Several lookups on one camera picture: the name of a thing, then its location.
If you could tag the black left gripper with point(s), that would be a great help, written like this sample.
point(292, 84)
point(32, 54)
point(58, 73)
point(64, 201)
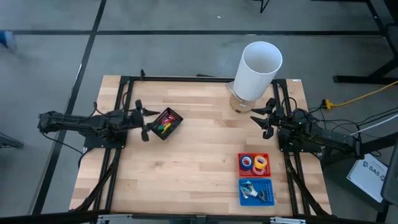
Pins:
point(138, 119)

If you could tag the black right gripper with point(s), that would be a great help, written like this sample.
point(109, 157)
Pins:
point(275, 119)

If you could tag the green stapler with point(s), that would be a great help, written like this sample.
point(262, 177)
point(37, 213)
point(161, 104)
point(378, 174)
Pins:
point(160, 127)

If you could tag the red stapler with metal plate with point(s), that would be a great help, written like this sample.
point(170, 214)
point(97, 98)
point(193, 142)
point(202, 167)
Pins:
point(166, 121)

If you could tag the yellow stapler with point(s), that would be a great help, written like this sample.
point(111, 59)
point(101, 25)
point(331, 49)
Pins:
point(167, 127)

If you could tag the yellow tape roll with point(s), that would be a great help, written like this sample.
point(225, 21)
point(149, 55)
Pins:
point(255, 161)

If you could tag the blue tape roll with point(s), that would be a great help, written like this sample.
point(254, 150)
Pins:
point(241, 163)

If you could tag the pink tape roll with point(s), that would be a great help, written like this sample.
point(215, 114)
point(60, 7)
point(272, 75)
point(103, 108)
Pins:
point(258, 173)

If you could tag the teal staple remover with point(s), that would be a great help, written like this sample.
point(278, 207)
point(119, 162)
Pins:
point(245, 183)

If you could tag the grey staple remover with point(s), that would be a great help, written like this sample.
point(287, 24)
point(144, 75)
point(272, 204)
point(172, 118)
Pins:
point(251, 193)

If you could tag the black staple remover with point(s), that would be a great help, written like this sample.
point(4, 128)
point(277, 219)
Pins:
point(261, 196)

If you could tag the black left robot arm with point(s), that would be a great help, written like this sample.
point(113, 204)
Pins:
point(77, 119)

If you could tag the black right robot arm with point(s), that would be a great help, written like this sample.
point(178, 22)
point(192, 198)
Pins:
point(326, 137)

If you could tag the black plastic basket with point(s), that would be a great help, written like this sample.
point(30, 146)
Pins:
point(178, 118)

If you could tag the white shade wooden base lamp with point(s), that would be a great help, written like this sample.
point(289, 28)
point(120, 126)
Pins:
point(255, 77)

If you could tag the red plastic basket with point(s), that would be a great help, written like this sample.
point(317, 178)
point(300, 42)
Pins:
point(241, 174)

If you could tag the blue plastic basket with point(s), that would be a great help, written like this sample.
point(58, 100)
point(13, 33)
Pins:
point(248, 202)

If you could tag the white paper box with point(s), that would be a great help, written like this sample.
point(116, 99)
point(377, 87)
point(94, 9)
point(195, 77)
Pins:
point(367, 177)

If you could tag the black desk leg frame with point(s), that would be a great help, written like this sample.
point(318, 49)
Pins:
point(357, 79)

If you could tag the silver metal bracket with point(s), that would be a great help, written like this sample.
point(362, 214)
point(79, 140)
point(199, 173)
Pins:
point(112, 219)
point(287, 220)

